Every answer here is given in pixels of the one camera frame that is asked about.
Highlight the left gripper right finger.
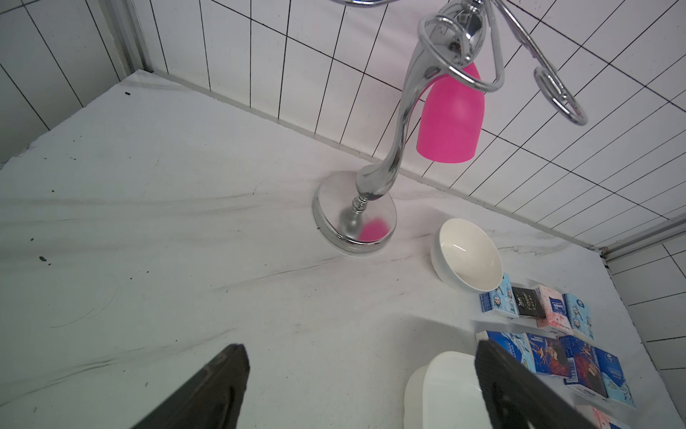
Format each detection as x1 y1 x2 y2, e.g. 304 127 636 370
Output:
474 340 594 428

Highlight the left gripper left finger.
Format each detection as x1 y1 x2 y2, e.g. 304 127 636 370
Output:
135 344 250 428

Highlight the blue red tissue pack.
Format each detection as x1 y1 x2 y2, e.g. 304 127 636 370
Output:
526 334 572 378

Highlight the blue white tissue pack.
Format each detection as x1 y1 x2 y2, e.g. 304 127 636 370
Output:
475 331 536 374

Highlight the white storage box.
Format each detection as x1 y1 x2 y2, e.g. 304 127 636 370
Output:
403 351 491 429

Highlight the blue orange tissue pack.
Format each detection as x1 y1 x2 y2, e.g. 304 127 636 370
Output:
559 336 607 399

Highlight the pink Tempo side pack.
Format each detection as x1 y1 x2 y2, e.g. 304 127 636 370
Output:
535 285 573 336

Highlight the pink tissue pack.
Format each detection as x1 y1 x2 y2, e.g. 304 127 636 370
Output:
575 405 631 429

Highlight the small black tissue pack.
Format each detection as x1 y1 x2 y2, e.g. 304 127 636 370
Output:
512 286 546 319

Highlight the light blue tissue pack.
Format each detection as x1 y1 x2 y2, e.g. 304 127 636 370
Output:
480 273 519 319

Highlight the blue tissue pack bottom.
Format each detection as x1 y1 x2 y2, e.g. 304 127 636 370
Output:
563 293 595 343

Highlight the white ceramic bowl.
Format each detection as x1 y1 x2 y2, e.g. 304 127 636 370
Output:
431 218 504 294

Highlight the chrome hook stand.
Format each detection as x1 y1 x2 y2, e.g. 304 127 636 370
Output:
313 1 588 254

